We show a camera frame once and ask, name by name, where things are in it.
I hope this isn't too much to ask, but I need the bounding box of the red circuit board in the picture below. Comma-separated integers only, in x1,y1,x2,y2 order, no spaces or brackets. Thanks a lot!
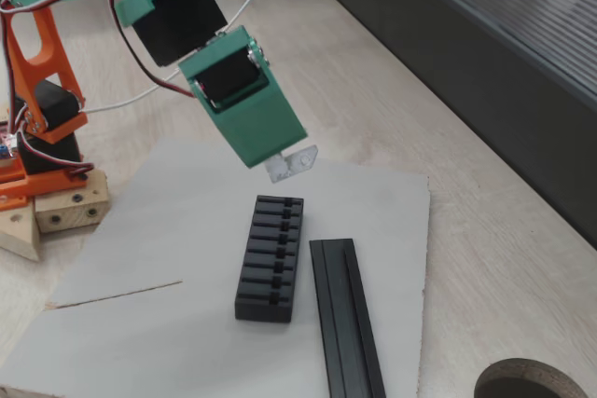
0,120,20,161

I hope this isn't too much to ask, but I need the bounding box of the grey cardboard sheet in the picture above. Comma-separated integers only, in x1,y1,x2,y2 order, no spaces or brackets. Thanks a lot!
0,136,431,398

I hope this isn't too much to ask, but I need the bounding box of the dark window frame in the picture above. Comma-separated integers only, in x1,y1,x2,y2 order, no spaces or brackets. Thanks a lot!
286,0,597,250

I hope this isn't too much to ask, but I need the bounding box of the black aluminium rail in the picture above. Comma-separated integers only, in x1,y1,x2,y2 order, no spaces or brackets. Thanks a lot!
308,238,387,398

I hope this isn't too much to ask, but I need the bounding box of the black slotted holder block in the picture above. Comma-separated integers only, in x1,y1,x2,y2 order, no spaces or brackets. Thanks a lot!
234,194,305,324

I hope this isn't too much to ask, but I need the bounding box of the red white black servo cable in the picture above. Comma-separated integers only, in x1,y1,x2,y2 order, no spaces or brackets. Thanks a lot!
17,132,95,181

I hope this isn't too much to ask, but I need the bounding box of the small silver angle bracket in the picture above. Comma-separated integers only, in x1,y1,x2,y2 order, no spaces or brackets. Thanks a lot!
272,144,319,184

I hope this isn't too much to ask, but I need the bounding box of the ribbed grey window panel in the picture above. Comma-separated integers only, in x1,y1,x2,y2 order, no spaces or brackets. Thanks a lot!
377,0,597,110

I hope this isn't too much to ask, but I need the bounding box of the wooden block with holes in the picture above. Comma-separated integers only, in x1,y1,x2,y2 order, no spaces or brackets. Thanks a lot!
35,169,111,234

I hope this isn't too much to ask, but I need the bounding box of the triangular wooden wedge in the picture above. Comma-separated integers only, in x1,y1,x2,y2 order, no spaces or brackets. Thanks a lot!
0,197,42,263

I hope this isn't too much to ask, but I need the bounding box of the round table cable hole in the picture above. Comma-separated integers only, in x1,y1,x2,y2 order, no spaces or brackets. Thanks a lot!
473,358,591,398

